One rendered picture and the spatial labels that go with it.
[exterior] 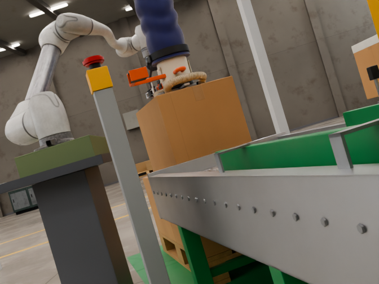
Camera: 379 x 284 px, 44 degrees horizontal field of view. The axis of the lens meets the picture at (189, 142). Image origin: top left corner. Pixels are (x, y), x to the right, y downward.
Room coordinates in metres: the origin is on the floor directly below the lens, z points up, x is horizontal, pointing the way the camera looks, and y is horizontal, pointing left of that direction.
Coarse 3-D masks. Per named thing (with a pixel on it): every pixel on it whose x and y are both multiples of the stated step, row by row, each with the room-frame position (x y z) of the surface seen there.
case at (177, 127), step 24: (168, 96) 2.23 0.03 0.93; (192, 96) 2.27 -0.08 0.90; (216, 96) 2.30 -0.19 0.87; (144, 120) 2.61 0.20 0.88; (168, 120) 2.22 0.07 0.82; (192, 120) 2.26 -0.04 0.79; (216, 120) 2.29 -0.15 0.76; (240, 120) 2.32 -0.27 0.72; (168, 144) 2.26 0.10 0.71; (192, 144) 2.25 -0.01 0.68; (216, 144) 2.28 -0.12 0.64; (240, 144) 2.31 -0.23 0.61
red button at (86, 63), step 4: (92, 56) 1.50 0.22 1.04; (96, 56) 1.50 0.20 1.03; (100, 56) 1.51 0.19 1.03; (84, 60) 1.51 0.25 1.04; (88, 60) 1.49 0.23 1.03; (92, 60) 1.49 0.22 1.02; (96, 60) 1.50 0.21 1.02; (100, 60) 1.51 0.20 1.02; (84, 64) 1.51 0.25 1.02; (88, 64) 1.50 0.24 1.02; (92, 64) 1.51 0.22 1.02; (96, 64) 1.51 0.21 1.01; (100, 64) 1.53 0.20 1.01; (92, 68) 1.51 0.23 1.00
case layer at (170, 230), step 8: (144, 184) 3.36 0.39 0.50; (152, 200) 3.22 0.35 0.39; (152, 208) 3.33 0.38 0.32; (160, 224) 3.20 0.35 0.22; (168, 224) 2.89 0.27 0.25; (160, 232) 3.30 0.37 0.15; (168, 232) 2.98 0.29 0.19; (176, 232) 2.71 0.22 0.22; (176, 240) 2.79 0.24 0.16; (208, 240) 2.24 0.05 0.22; (208, 248) 2.24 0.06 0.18; (216, 248) 2.25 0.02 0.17; (224, 248) 2.26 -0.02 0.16; (208, 256) 2.24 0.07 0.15
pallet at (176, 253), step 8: (168, 240) 3.05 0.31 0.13; (168, 248) 3.25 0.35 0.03; (176, 248) 2.86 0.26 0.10; (176, 256) 3.00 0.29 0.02; (184, 256) 2.74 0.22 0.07; (216, 256) 2.24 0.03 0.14; (224, 256) 2.26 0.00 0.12; (232, 256) 2.26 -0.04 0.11; (184, 264) 2.74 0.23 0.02; (216, 264) 2.24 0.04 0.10; (216, 280) 2.24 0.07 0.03; (224, 280) 2.25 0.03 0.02
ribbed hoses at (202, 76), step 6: (192, 72) 2.45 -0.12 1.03; (198, 72) 2.45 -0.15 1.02; (174, 78) 2.41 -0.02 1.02; (180, 78) 2.42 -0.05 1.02; (186, 78) 2.45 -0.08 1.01; (192, 78) 2.44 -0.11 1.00; (198, 78) 2.46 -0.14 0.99; (204, 78) 2.47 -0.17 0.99; (168, 84) 2.41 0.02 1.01; (174, 84) 2.42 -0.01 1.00; (162, 90) 2.76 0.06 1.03; (168, 90) 2.45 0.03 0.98
